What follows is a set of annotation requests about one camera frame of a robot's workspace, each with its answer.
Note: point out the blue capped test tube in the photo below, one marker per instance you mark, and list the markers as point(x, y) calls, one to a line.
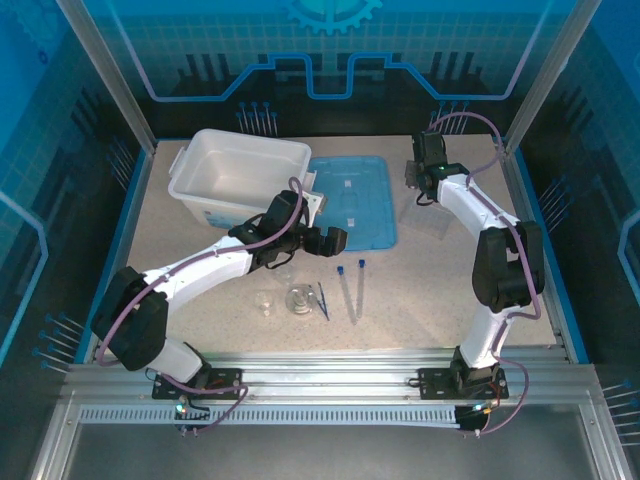
point(347, 297)
point(359, 290)

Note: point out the blue plastic bin lid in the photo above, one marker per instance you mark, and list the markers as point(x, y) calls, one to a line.
point(370, 200)

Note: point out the blue plastic tweezers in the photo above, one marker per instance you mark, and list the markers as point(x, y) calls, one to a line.
point(324, 302)

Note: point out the clear glass beaker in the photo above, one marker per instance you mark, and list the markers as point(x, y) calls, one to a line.
point(286, 276)

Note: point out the glass conical flask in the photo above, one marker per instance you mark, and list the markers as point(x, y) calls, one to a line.
point(299, 300)

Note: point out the white plastic storage bin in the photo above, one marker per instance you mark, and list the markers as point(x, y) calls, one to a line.
point(240, 165)

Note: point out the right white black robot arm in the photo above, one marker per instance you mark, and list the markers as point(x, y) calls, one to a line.
point(487, 330)

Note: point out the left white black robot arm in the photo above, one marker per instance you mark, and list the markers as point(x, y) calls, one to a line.
point(200, 265)

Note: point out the clear test tube rack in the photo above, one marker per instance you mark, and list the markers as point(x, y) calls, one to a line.
point(427, 222)

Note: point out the black controller board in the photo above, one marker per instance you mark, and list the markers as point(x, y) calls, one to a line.
point(470, 422)
point(186, 419)

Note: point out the aluminium side rail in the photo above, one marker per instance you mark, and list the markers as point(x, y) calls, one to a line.
point(515, 190)

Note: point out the aluminium front frame rail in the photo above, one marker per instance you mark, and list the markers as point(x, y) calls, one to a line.
point(325, 372)

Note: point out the aluminium frame post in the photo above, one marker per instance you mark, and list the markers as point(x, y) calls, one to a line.
point(110, 75)
point(550, 75)

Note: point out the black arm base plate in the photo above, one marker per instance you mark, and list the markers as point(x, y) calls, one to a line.
point(432, 382)
point(227, 380)

